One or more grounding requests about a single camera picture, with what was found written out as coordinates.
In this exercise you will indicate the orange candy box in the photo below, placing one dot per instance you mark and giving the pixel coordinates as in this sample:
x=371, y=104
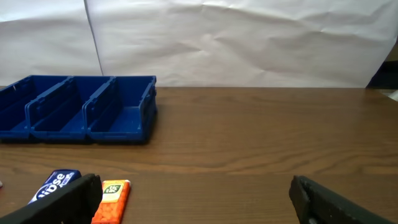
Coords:
x=113, y=202

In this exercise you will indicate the blue candy pack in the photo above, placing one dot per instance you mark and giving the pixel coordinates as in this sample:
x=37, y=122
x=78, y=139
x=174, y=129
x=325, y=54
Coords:
x=54, y=183

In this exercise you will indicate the blue tray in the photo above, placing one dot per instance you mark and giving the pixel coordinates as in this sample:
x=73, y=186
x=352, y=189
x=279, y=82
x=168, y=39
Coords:
x=124, y=121

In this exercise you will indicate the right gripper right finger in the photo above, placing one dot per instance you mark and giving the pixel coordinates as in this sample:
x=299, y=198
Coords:
x=323, y=208

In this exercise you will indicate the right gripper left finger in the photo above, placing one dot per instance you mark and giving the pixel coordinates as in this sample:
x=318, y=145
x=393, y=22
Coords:
x=68, y=202

